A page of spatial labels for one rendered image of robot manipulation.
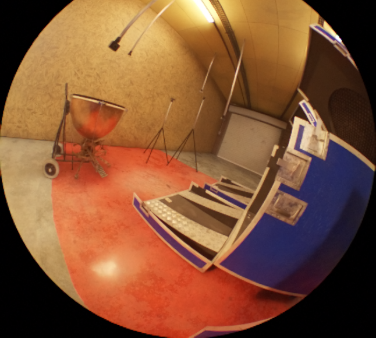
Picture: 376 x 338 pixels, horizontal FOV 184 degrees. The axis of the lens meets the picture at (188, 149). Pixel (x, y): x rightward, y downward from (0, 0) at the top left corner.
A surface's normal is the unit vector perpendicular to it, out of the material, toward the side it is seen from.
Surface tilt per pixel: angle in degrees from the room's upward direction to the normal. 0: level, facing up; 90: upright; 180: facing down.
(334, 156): 90
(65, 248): 0
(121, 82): 90
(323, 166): 90
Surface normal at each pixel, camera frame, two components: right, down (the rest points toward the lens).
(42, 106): 0.79, 0.36
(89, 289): 0.33, -0.93
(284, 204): -0.59, -0.08
